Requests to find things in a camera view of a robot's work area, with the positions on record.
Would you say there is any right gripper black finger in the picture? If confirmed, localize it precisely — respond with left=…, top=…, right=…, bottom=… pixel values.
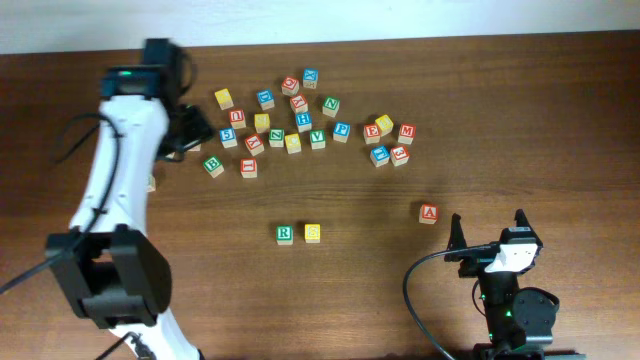
left=514, top=209, right=531, bottom=230
left=447, top=213, right=467, bottom=250

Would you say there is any yellow s block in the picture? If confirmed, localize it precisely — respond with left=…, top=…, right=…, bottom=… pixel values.
left=304, top=224, right=321, bottom=243
left=254, top=113, right=271, bottom=133

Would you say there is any green R block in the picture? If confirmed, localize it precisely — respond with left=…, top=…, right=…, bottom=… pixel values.
left=276, top=225, right=294, bottom=245

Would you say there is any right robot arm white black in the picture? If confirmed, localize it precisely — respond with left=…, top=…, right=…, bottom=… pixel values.
left=445, top=209, right=560, bottom=359

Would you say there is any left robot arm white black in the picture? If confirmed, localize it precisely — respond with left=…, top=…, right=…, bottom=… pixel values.
left=45, top=38, right=214, bottom=359

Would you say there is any red A block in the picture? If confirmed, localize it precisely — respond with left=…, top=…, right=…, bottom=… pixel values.
left=418, top=204, right=439, bottom=224

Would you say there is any blue 5 block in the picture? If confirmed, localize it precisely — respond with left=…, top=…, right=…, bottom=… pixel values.
left=219, top=128, right=238, bottom=148

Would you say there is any yellow block top left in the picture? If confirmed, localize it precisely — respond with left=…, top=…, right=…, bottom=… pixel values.
left=214, top=88, right=234, bottom=110

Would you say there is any green B block centre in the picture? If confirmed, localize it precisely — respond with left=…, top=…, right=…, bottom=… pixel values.
left=203, top=156, right=224, bottom=178

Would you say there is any green b block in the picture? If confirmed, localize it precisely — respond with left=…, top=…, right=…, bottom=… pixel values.
left=203, top=156, right=224, bottom=178
left=147, top=175, right=156, bottom=192

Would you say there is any red U block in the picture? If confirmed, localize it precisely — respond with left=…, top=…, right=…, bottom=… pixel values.
left=229, top=109, right=246, bottom=129

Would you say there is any green B block far left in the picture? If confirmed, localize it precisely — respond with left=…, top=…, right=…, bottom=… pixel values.
left=147, top=175, right=156, bottom=192

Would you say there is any red Y block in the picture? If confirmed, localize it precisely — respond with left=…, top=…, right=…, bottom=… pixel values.
left=244, top=134, right=264, bottom=156

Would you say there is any red I block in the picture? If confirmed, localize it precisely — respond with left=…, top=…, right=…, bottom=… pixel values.
left=240, top=158, right=258, bottom=178

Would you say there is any blue D block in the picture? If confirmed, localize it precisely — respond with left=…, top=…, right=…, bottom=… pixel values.
left=256, top=89, right=275, bottom=111

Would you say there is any green Z block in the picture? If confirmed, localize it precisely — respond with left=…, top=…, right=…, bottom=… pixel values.
left=269, top=128, right=285, bottom=148

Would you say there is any red 3 block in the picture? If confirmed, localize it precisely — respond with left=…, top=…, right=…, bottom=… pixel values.
left=390, top=146, right=410, bottom=166

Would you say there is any yellow C block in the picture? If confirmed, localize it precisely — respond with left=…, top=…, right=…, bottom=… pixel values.
left=284, top=133, right=301, bottom=154

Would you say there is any red C block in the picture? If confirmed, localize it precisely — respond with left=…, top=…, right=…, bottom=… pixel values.
left=281, top=76, right=300, bottom=97

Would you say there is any red K block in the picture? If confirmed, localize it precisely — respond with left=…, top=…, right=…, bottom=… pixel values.
left=289, top=94, right=309, bottom=114

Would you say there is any blue block lower right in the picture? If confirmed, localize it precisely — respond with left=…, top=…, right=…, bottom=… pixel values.
left=370, top=145, right=390, bottom=167

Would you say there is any blue H block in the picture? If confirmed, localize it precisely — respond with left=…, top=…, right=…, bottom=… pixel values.
left=295, top=112, right=312, bottom=133

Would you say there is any red M block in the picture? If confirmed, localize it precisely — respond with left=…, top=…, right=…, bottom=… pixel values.
left=398, top=124, right=416, bottom=145

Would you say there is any green V block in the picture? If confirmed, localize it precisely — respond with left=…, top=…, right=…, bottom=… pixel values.
left=310, top=130, right=326, bottom=150

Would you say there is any blue X block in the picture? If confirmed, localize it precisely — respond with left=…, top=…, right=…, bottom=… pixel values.
left=302, top=68, right=319, bottom=89

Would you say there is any yellow block by E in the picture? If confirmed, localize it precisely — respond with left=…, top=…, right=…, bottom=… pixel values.
left=375, top=114, right=394, bottom=137

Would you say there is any red E block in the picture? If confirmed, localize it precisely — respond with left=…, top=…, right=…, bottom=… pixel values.
left=363, top=124, right=381, bottom=144

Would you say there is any green N block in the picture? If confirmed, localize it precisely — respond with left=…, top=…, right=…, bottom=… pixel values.
left=322, top=96, right=340, bottom=118

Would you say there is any blue P block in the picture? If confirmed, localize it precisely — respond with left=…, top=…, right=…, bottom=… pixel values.
left=333, top=122, right=351, bottom=143

